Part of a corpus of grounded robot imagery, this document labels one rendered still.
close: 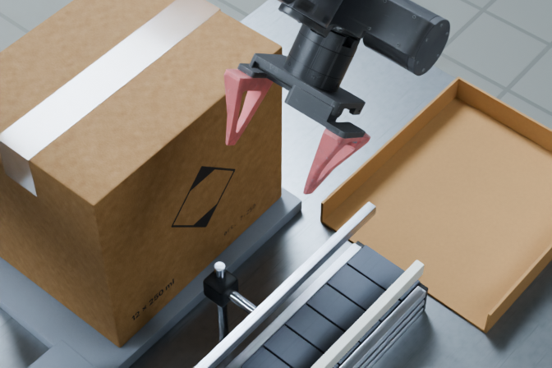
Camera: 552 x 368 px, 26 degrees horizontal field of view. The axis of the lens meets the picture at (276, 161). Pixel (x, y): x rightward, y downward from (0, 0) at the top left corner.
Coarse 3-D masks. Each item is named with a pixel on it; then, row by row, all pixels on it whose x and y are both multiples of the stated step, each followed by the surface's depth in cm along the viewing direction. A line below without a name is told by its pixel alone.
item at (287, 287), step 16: (368, 208) 140; (352, 224) 138; (336, 240) 137; (320, 256) 135; (304, 272) 134; (288, 288) 132; (272, 304) 131; (256, 320) 130; (240, 336) 128; (224, 352) 127
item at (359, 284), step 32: (320, 288) 142; (352, 288) 142; (384, 288) 142; (288, 320) 139; (320, 320) 139; (352, 320) 139; (256, 352) 136; (288, 352) 136; (320, 352) 136; (352, 352) 138
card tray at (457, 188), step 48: (480, 96) 166; (384, 144) 158; (432, 144) 163; (480, 144) 163; (528, 144) 163; (336, 192) 153; (384, 192) 158; (432, 192) 158; (480, 192) 158; (528, 192) 158; (384, 240) 153; (432, 240) 153; (480, 240) 153; (528, 240) 153; (432, 288) 148; (480, 288) 148
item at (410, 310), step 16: (352, 256) 145; (336, 272) 144; (416, 288) 142; (304, 304) 141; (400, 304) 141; (416, 304) 142; (384, 320) 139; (400, 320) 140; (384, 336) 138; (400, 336) 143; (368, 352) 137; (384, 352) 142
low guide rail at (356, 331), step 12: (420, 264) 140; (408, 276) 139; (420, 276) 141; (396, 288) 138; (408, 288) 140; (384, 300) 137; (396, 300) 139; (372, 312) 136; (384, 312) 138; (360, 324) 135; (372, 324) 136; (348, 336) 134; (360, 336) 135; (336, 348) 133; (348, 348) 134; (324, 360) 132; (336, 360) 133
